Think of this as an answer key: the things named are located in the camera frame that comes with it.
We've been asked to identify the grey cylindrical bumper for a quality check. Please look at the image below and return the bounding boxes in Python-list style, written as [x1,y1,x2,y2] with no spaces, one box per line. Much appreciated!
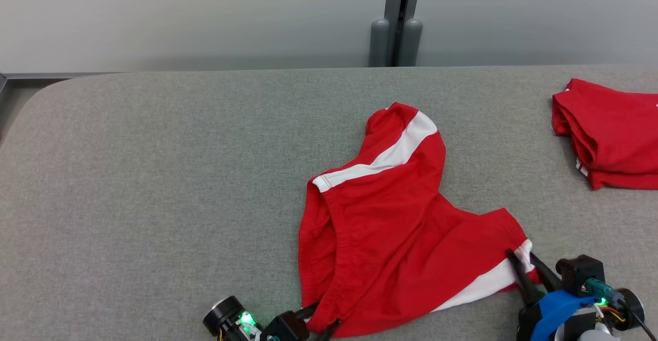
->
[401,19,423,67]
[370,19,390,68]

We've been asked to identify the left gripper with blue band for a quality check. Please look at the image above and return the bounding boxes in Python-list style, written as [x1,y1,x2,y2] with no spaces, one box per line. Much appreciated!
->
[203,296,341,341]

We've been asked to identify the teal right camera connector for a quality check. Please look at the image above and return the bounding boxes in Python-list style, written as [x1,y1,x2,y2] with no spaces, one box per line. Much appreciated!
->
[585,278,613,296]

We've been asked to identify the red shorts with white stripe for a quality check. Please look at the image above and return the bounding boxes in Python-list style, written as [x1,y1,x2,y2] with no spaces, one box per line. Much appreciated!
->
[298,102,540,338]

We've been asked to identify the red jersey with number 23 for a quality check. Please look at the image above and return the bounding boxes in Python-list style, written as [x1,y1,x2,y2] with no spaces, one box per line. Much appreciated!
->
[552,78,658,191]

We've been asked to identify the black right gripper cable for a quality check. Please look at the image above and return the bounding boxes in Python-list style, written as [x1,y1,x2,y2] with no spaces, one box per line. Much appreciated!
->
[619,305,653,341]

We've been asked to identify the right gripper with blue band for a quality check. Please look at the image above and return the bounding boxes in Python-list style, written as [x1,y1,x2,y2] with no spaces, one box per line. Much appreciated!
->
[506,248,646,341]

